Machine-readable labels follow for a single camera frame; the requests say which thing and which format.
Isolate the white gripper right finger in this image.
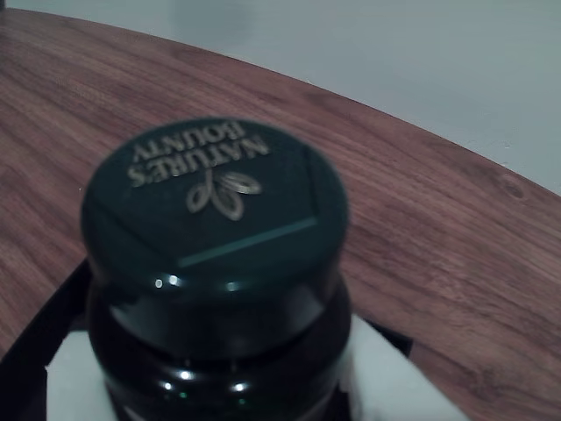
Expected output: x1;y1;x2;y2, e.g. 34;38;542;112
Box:
340;315;466;421

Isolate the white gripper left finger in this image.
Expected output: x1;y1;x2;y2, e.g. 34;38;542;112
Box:
45;329;117;421

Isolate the green pill bottle with cap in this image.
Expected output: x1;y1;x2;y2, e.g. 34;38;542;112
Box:
80;118;354;421

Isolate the black shallow cardboard box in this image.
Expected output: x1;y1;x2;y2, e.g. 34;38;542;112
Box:
0;257;414;421

